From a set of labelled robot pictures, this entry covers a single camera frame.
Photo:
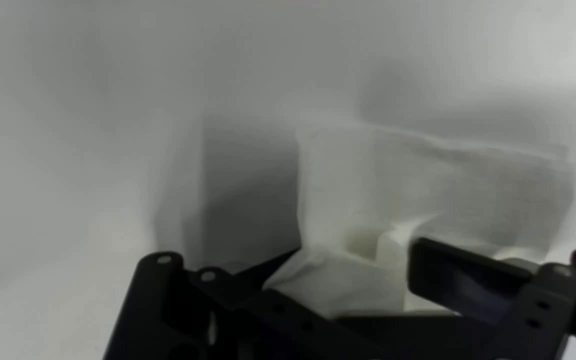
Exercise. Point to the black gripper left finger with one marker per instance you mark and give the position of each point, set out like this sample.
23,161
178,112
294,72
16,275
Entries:
173,312

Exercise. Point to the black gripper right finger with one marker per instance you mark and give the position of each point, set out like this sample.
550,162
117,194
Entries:
530,312

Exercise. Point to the white napkin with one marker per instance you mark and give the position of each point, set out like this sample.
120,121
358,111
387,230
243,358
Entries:
364,194

